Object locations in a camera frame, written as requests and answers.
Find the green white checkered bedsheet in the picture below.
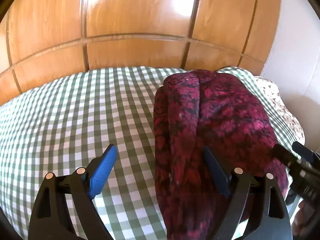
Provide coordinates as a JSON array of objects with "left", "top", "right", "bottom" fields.
[{"left": 1, "top": 67, "right": 296, "bottom": 239}]

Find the person's right hand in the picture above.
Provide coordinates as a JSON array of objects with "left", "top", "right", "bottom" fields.
[{"left": 292, "top": 200, "right": 319, "bottom": 239}]

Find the wooden panelled wardrobe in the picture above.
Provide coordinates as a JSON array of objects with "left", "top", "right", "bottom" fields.
[{"left": 1, "top": 0, "right": 280, "bottom": 103}]

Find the floral patterned pillow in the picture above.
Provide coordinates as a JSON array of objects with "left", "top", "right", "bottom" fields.
[{"left": 254, "top": 76, "right": 305, "bottom": 145}]

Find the fuzzy magenta sweater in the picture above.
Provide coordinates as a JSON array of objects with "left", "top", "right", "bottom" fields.
[{"left": 153, "top": 70, "right": 288, "bottom": 239}]

